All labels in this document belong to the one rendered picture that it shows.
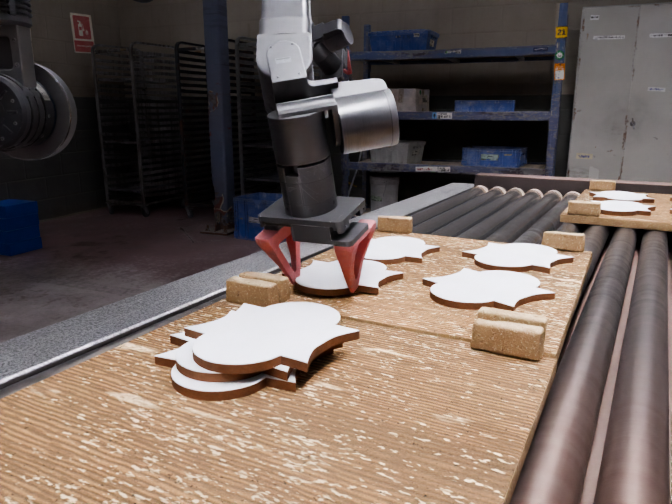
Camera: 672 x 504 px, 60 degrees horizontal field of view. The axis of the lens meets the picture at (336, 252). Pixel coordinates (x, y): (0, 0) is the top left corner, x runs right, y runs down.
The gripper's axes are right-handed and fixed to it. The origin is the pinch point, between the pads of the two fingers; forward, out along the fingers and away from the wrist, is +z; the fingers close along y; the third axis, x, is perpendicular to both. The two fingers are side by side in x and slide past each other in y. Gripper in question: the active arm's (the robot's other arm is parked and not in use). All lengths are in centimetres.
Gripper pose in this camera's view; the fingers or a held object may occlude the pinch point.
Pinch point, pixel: (323, 280)
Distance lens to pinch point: 66.3
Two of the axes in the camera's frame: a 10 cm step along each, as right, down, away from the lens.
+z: 1.4, 8.8, 4.5
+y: -8.9, -0.9, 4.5
